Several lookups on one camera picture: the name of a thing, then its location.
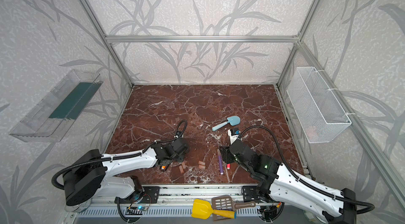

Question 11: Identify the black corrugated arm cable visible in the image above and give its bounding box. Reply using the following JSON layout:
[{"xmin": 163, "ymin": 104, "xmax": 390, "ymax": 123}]
[
  {"xmin": 238, "ymin": 125, "xmax": 375, "ymax": 215},
  {"xmin": 51, "ymin": 119, "xmax": 188, "ymax": 190}
]

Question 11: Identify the aluminium cage frame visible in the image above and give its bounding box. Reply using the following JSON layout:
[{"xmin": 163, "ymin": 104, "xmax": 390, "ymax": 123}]
[{"xmin": 78, "ymin": 0, "xmax": 405, "ymax": 207}]

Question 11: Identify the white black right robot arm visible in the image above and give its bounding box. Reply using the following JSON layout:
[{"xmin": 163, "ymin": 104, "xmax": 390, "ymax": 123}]
[{"xmin": 219, "ymin": 140, "xmax": 357, "ymax": 224}]

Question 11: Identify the clear plastic wall tray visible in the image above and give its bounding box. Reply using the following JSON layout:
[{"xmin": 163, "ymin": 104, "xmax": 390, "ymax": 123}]
[{"xmin": 9, "ymin": 69, "xmax": 103, "ymax": 142}]

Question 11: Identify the green circuit board with wires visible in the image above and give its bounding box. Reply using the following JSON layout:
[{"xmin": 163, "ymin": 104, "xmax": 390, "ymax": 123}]
[{"xmin": 125, "ymin": 205, "xmax": 150, "ymax": 216}]

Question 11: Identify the purple marker pen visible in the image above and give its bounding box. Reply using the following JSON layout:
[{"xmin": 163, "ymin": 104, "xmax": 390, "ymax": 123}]
[{"xmin": 217, "ymin": 149, "xmax": 224, "ymax": 175}]

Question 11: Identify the light blue toy shovel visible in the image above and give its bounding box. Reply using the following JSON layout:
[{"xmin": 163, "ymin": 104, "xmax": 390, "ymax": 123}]
[{"xmin": 212, "ymin": 116, "xmax": 240, "ymax": 132}]

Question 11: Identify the brown toy spatula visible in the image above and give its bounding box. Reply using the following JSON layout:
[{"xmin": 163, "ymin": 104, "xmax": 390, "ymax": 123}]
[{"xmin": 211, "ymin": 195, "xmax": 256, "ymax": 211}]

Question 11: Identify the yellow toy shovel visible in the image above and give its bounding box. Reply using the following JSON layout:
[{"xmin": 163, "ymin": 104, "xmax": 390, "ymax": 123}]
[{"xmin": 191, "ymin": 199, "xmax": 236, "ymax": 219}]

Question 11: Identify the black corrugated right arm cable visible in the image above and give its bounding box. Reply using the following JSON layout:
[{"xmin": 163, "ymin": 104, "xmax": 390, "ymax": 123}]
[{"xmin": 238, "ymin": 125, "xmax": 375, "ymax": 215}]

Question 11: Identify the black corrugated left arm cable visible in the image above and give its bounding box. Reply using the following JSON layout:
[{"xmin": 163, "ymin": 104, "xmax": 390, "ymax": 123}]
[{"xmin": 51, "ymin": 119, "xmax": 188, "ymax": 190}]

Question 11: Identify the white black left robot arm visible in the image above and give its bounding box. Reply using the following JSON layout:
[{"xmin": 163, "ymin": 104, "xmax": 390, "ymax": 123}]
[{"xmin": 52, "ymin": 137, "xmax": 189, "ymax": 207}]

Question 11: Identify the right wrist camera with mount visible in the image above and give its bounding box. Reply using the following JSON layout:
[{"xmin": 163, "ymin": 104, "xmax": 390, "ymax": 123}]
[{"xmin": 227, "ymin": 128, "xmax": 240, "ymax": 145}]

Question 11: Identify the white wire mesh basket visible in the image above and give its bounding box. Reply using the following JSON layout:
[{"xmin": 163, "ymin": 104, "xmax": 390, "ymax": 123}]
[{"xmin": 287, "ymin": 67, "xmax": 352, "ymax": 144}]

